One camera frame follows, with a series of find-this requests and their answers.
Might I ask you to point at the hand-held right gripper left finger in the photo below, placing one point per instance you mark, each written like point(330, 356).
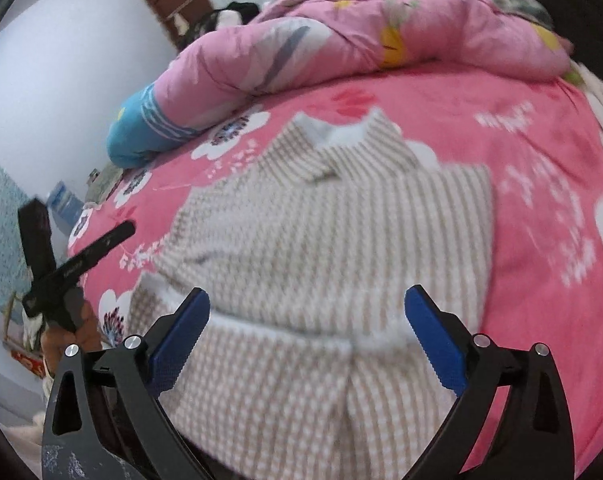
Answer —
point(179, 345)

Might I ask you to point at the black clothes pile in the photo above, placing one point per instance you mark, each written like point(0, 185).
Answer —
point(231, 12)

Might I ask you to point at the small grey box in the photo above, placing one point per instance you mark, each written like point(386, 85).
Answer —
point(93, 176)

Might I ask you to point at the beige houndstooth coat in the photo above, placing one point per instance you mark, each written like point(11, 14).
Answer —
point(306, 240)

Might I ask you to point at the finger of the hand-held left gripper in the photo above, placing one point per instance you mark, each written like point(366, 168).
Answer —
point(114, 237)

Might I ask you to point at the teal patterned cloth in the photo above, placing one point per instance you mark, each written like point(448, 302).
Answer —
point(4, 240)

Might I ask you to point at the pink and blue quilt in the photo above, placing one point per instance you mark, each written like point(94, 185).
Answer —
point(331, 25)

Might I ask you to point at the green patterned pillow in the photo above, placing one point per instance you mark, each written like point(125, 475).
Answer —
point(524, 5)

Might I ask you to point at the red box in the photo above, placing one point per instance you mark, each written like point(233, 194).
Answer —
point(26, 360)

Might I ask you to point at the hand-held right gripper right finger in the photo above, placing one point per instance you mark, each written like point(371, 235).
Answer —
point(436, 345)

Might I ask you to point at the small beige hanging cloth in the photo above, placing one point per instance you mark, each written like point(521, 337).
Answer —
point(182, 23)

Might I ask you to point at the pink floral blanket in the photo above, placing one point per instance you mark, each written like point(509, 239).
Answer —
point(531, 220)

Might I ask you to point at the person's left hand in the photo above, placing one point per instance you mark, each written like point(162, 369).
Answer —
point(90, 327)

